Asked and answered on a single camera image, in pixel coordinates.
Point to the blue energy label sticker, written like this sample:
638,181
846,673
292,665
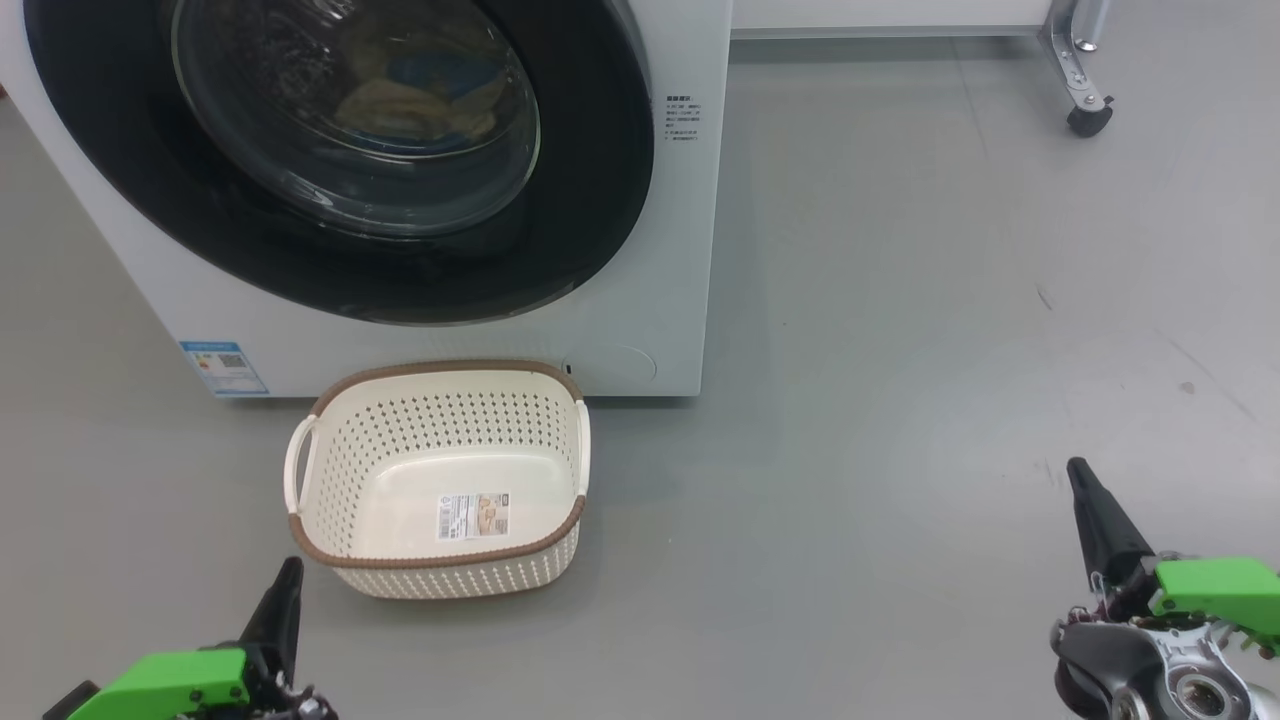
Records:
225,368

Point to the white front-load washing machine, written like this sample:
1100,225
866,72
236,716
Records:
450,345

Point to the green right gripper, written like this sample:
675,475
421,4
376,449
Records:
1220,595

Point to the metal cart leg with caster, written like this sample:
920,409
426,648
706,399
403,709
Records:
1075,60

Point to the product label sticker in basket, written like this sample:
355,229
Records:
472,517

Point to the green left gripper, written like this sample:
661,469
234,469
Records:
170,685

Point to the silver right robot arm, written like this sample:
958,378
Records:
1180,690

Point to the black-rimmed glass washer door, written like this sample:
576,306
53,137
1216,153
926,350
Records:
590,150

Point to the white furniture base panel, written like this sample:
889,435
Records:
890,18

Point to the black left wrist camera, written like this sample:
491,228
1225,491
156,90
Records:
70,706

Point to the cream perforated basket brown rim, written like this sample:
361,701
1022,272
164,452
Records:
440,440

